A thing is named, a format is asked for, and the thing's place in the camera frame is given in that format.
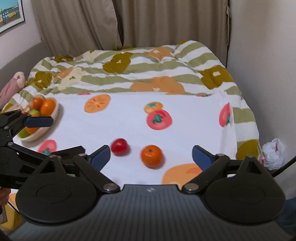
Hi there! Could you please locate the pink plush pillow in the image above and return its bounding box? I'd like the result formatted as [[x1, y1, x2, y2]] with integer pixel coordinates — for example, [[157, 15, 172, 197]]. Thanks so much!
[[0, 71, 28, 110]]

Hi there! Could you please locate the grey sofa back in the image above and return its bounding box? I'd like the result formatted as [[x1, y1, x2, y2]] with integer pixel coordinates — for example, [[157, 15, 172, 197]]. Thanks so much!
[[0, 41, 53, 82]]

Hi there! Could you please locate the cream and yellow plate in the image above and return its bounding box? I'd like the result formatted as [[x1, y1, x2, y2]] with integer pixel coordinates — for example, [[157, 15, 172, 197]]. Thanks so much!
[[14, 97, 60, 142]]

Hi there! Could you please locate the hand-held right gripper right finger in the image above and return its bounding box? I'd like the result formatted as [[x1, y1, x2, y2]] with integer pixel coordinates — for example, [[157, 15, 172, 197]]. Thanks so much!
[[181, 145, 276, 194]]

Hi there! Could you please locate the white plastic bag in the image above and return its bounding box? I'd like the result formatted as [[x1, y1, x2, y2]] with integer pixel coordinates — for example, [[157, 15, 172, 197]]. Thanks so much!
[[261, 138, 285, 171]]

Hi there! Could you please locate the floral striped blanket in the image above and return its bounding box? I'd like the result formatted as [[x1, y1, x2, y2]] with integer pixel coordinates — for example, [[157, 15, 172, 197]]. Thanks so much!
[[2, 40, 261, 161]]

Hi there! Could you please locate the yellow cardboard box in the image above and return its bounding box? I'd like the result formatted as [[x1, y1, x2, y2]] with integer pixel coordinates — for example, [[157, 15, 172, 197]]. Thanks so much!
[[0, 192, 24, 230]]

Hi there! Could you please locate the orange with green stem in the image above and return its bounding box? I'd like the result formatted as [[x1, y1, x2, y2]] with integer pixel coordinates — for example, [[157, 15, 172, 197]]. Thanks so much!
[[141, 145, 164, 168]]

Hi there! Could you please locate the beige curtain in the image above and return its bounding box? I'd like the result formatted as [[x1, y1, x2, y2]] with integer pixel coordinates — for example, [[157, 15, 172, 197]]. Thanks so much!
[[112, 0, 232, 68], [31, 0, 123, 57]]

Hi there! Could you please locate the blue cloth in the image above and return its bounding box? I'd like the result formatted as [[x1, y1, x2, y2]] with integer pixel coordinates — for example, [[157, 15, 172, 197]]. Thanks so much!
[[276, 199, 296, 233]]

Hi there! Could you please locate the white fruit-print cloth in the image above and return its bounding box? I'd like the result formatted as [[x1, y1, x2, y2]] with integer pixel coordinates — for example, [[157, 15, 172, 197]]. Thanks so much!
[[12, 91, 238, 193]]

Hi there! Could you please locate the black rod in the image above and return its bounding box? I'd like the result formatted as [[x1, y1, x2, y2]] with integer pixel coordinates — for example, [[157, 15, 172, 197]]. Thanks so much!
[[271, 155, 296, 178]]

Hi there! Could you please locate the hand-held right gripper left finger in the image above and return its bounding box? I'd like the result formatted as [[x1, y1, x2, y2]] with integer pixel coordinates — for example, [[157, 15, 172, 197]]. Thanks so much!
[[32, 145, 121, 194]]

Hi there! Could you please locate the person's left hand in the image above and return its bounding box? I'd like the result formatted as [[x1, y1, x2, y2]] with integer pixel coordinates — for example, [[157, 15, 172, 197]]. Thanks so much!
[[0, 188, 11, 207]]

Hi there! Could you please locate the red tomato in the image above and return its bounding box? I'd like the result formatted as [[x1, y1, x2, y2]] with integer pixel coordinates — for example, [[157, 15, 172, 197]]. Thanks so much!
[[110, 138, 130, 156]]

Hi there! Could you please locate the framed wall poster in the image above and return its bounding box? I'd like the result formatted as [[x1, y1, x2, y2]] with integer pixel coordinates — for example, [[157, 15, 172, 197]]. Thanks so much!
[[0, 0, 26, 34]]

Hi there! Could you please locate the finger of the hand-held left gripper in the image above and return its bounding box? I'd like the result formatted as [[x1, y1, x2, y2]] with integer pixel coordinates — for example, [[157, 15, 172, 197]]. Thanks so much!
[[0, 110, 54, 147], [11, 146, 86, 163]]

